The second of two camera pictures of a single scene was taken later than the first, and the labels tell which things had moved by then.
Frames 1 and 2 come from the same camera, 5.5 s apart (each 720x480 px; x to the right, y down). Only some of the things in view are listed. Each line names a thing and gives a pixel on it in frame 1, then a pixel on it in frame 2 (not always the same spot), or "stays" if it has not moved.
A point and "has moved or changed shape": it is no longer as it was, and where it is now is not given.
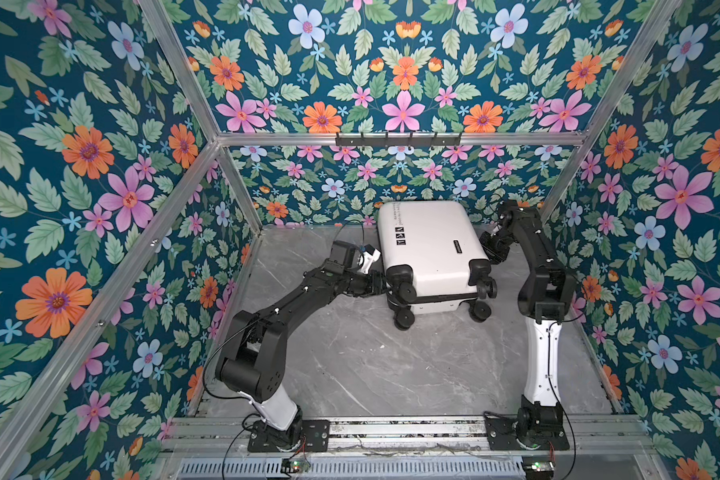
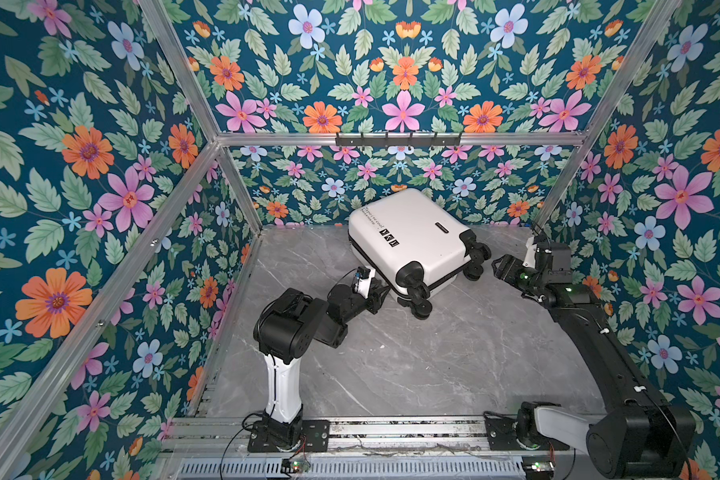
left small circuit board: [290, 465] stays
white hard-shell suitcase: [433, 258] has moved or changed shape
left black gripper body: [363, 283] -> [357, 306]
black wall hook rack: [398, 142] stays
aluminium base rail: [588, 433] stays
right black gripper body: [496, 247] -> [516, 274]
